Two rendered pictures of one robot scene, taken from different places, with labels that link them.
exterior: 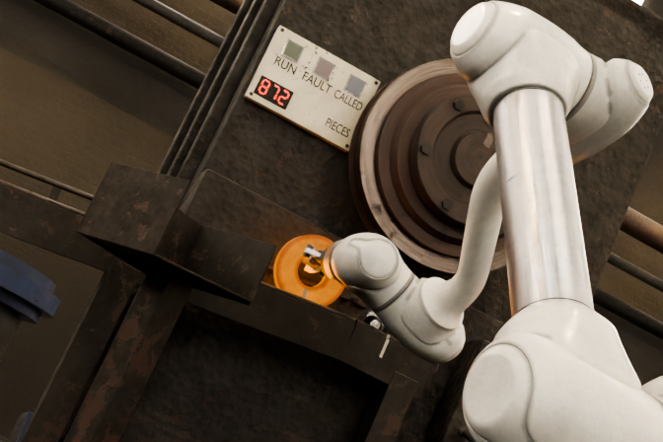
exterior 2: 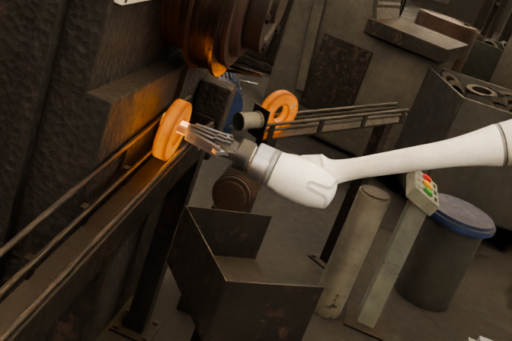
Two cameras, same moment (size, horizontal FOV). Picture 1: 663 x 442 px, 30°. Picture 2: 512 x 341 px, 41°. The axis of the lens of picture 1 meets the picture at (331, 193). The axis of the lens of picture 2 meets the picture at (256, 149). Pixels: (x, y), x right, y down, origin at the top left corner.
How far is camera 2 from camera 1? 2.49 m
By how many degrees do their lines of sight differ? 77
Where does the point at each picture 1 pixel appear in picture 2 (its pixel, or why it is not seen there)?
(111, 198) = (238, 312)
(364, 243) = (328, 191)
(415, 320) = not seen: hidden behind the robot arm
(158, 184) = (290, 294)
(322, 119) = not seen: outside the picture
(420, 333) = not seen: hidden behind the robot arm
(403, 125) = not seen: outside the picture
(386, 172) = (228, 36)
